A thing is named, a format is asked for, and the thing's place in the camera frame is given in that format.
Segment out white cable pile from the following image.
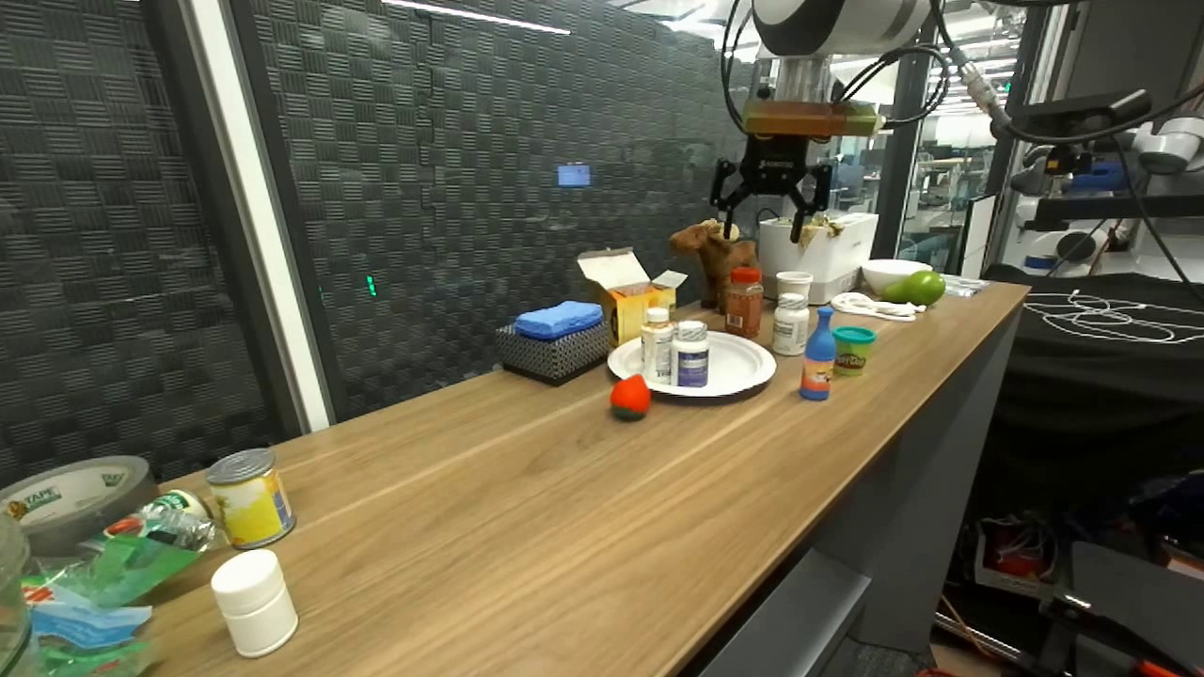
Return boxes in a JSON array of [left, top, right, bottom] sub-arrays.
[[1019, 285, 1204, 351]]

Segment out white crumpled cloth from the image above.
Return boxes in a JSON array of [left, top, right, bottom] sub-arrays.
[[828, 291, 930, 323]]

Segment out teal-lidded green dough cup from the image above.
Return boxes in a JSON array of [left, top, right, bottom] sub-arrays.
[[832, 323, 881, 377]]

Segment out open yellow cardboard box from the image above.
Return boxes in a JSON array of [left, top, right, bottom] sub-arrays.
[[576, 246, 691, 348]]

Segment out green apple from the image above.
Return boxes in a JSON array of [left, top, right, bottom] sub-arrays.
[[902, 269, 950, 310]]

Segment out white pill bottle blue label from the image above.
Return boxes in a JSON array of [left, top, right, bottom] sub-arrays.
[[670, 315, 717, 393]]

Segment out clear glass bowl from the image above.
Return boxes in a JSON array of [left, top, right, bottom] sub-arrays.
[[0, 503, 37, 677]]

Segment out grey under-table drawer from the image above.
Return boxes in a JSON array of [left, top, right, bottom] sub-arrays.
[[695, 547, 878, 677]]

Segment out brown moose plush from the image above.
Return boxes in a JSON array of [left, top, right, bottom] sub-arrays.
[[665, 220, 765, 315]]

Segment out white bowl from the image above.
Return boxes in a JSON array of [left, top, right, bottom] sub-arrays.
[[858, 256, 934, 303]]

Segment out green plastic bag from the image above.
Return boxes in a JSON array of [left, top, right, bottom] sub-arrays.
[[22, 531, 202, 619]]

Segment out blue pin-shaped toy bottle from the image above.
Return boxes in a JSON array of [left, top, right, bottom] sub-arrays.
[[799, 303, 839, 408]]

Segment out white paper plate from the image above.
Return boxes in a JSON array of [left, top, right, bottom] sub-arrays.
[[607, 326, 778, 403]]

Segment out yellow can silver lid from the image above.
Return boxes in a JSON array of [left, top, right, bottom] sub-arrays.
[[202, 446, 301, 548]]

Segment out white pill bottle grey lid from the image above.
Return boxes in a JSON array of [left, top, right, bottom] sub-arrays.
[[768, 291, 812, 356]]

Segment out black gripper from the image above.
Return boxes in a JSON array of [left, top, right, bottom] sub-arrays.
[[708, 132, 837, 239]]

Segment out white lidded jar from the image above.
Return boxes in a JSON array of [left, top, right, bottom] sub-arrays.
[[209, 547, 304, 659]]

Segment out slim stained white bottle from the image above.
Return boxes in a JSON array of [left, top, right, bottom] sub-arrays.
[[635, 305, 678, 387]]

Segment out orange-lidded spice jar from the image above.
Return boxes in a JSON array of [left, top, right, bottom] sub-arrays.
[[725, 262, 768, 340]]

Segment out blue plastic packet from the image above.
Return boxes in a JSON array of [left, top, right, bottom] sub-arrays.
[[31, 598, 163, 654]]

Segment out orange plush ball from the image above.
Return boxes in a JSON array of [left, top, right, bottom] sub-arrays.
[[609, 373, 656, 423]]

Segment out yellow green wrist-mounted block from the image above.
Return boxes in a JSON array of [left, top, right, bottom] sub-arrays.
[[743, 102, 881, 143]]

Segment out crinkled snack wrapper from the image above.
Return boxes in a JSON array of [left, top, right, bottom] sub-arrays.
[[107, 484, 222, 552]]

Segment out white window frame post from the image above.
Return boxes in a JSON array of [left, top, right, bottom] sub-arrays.
[[180, 0, 335, 438]]

